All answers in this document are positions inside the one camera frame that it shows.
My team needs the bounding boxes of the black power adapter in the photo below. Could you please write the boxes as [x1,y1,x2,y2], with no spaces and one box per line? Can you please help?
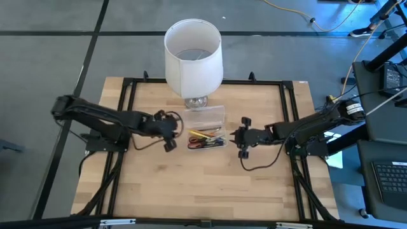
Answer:
[379,63,405,99]

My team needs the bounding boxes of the orange pencil yellow eraser cap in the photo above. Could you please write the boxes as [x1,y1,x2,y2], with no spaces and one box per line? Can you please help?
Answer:
[190,129,215,139]

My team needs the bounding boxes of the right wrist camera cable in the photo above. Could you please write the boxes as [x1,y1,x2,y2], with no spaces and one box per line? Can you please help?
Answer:
[240,149,287,172]

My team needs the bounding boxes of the black table leg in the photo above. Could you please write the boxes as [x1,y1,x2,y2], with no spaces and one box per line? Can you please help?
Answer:
[364,40,407,73]
[326,123,369,156]

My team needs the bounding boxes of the yellow extension cable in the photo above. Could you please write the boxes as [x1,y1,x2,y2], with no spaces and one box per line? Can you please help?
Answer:
[263,0,397,98]

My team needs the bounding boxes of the black table frame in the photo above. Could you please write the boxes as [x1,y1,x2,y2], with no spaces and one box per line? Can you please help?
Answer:
[71,70,340,223]

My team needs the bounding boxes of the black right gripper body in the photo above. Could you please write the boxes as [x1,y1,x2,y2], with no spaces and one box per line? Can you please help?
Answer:
[237,116,256,151]

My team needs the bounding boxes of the black laptop keyboard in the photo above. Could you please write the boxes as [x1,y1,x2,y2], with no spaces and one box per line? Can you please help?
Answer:
[371,160,407,211]

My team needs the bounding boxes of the white cable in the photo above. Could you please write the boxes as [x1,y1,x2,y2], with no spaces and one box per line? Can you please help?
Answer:
[365,94,407,117]

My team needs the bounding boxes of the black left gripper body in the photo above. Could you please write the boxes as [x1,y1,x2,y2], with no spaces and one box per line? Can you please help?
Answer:
[148,109,179,141]

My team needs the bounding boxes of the black foreground beam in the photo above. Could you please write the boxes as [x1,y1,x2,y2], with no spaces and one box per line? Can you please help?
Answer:
[0,214,407,229]

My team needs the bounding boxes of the person's shoe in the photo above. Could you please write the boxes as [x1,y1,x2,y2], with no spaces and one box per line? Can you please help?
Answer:
[348,25,378,38]

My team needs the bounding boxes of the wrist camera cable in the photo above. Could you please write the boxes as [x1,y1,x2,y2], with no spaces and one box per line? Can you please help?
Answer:
[131,110,185,151]
[240,149,287,172]

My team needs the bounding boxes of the person's leg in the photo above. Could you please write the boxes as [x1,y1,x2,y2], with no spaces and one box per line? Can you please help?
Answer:
[368,17,384,31]

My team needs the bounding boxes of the silver beam bracket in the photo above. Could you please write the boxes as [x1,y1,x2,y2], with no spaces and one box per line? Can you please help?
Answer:
[275,221,314,229]
[99,218,137,227]

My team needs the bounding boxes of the white shade table lamp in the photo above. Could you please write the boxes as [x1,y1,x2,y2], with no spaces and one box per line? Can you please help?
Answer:
[163,18,224,112]

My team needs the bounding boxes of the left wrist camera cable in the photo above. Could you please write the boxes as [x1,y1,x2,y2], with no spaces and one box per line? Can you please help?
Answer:
[131,110,185,151]

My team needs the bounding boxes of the clear plastic supply box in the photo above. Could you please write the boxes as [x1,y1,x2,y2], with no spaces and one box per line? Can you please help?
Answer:
[183,105,229,151]

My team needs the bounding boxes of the black red handled scissors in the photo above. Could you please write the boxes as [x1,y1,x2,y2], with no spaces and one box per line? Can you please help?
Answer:
[187,135,223,150]

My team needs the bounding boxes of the black side table top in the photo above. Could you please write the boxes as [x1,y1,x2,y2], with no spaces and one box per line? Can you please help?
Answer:
[352,59,407,146]
[355,139,407,224]

